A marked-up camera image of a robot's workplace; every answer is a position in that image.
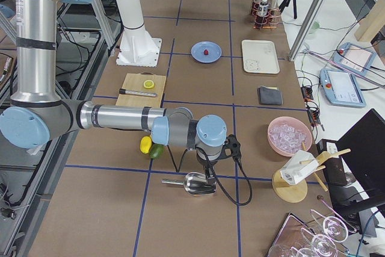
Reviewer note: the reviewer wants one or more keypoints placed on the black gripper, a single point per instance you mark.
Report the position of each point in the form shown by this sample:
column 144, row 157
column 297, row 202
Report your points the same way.
column 209, row 164

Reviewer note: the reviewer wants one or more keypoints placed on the blue round plate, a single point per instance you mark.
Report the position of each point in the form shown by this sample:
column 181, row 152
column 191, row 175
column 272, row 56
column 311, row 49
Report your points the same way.
column 214, row 49

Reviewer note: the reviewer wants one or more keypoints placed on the steel ice scoop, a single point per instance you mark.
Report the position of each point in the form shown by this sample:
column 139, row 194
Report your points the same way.
column 194, row 183

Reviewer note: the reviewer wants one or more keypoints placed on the green lime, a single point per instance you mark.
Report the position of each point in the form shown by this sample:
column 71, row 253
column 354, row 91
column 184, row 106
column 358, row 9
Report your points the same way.
column 156, row 151

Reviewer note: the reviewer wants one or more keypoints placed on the wooden stand with round base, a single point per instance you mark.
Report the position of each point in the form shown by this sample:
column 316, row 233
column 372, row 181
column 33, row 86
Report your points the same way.
column 297, row 193

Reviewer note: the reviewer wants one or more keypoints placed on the small yellow lemon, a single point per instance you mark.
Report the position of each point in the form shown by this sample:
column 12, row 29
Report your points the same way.
column 146, row 144

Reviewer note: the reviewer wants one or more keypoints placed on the pink bowl of ice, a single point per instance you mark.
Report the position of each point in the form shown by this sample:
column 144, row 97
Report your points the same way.
column 287, row 135

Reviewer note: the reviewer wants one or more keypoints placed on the white carton on stand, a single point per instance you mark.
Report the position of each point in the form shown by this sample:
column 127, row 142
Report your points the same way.
column 300, row 166

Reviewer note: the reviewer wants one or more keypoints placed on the grey folded cloth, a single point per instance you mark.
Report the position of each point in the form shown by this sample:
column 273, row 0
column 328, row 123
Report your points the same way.
column 269, row 96

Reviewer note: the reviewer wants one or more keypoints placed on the lemon half slice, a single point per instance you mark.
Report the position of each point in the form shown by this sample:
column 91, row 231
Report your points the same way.
column 148, row 84

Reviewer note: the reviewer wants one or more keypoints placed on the wooden cutting board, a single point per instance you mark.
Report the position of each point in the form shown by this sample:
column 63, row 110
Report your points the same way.
column 142, row 90

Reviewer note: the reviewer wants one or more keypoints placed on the steel cylinder muddler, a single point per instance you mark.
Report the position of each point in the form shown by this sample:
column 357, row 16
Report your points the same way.
column 137, row 93

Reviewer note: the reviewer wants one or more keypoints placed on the white bear tray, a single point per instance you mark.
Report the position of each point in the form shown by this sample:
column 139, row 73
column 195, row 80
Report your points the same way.
column 259, row 56

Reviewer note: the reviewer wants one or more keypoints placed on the black laptop monitor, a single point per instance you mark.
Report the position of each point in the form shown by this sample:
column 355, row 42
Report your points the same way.
column 366, row 161

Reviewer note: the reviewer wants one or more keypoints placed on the blue teach pendant near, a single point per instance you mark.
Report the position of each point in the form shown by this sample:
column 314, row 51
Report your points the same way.
column 341, row 88

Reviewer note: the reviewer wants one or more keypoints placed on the blue teach pendant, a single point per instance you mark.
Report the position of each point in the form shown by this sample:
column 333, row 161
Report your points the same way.
column 354, row 58
column 341, row 88

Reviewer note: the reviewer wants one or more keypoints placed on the dark tea bottle right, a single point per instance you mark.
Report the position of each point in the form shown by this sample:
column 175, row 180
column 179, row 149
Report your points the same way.
column 263, row 8

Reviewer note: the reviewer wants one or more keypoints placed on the blue teach pendant far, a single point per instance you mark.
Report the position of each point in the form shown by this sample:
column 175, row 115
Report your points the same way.
column 354, row 58

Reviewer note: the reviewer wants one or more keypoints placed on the dark tea bottle left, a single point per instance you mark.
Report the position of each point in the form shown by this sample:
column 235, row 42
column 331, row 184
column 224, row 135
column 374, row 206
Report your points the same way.
column 255, row 8

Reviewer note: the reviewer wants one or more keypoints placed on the copper wire bottle rack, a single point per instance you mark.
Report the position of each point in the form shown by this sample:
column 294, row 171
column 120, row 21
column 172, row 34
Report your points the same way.
column 271, row 20

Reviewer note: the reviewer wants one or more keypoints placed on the aluminium frame post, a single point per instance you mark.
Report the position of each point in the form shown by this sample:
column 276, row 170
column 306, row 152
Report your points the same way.
column 305, row 28

